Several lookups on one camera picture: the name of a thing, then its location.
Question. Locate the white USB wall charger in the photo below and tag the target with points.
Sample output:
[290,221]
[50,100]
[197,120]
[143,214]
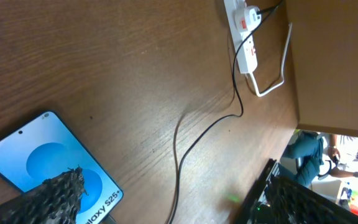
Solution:
[247,19]

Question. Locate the person in teal clothes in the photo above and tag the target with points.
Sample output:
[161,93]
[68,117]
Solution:
[310,146]

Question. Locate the white power strip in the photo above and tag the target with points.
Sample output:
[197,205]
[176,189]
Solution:
[246,58]

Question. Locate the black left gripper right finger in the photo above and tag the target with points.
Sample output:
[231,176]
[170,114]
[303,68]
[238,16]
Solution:
[294,203]

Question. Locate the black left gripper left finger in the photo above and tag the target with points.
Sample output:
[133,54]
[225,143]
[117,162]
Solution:
[56,200]

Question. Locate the blue Galaxy smartphone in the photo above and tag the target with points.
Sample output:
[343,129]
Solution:
[45,148]

